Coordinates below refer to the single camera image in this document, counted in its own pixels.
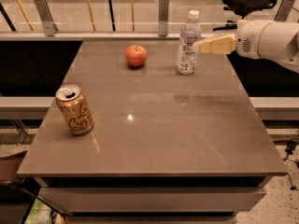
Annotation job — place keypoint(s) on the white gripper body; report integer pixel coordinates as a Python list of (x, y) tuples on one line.
[(248, 40)]

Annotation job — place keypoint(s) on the orange LaCroix soda can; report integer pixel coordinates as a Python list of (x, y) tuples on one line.
[(74, 108)]

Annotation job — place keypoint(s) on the black power adapter with cable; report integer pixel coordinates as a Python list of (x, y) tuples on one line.
[(290, 148)]

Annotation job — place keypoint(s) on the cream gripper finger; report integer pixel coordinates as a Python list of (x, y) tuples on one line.
[(218, 44)]

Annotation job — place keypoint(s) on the metal glass railing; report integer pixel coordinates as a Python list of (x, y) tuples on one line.
[(121, 16)]

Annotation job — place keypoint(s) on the red apple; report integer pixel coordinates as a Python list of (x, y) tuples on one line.
[(136, 55)]

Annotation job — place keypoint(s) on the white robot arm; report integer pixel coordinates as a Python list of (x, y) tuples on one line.
[(260, 39)]

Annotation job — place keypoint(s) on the clear blue plastic water bottle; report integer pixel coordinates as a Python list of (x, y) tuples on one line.
[(190, 33)]

